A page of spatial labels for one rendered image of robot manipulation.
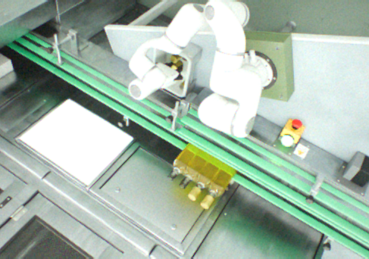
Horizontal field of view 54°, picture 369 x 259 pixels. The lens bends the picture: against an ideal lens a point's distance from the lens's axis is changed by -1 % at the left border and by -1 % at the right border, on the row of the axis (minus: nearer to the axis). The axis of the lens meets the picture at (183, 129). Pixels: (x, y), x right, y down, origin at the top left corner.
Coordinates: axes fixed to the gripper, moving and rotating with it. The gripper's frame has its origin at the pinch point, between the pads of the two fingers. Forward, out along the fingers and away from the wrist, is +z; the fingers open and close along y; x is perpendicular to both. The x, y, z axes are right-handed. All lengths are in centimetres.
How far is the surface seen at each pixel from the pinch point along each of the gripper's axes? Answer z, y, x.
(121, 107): -6.7, -17.0, -28.4
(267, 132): 0.3, 46.2, -6.3
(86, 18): 30, -73, -17
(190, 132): -8.8, 18.7, -18.6
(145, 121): -6.7, -3.7, -28.2
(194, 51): -1.4, 6.4, 11.3
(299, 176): -9, 65, -11
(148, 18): 28.6, -33.8, 0.8
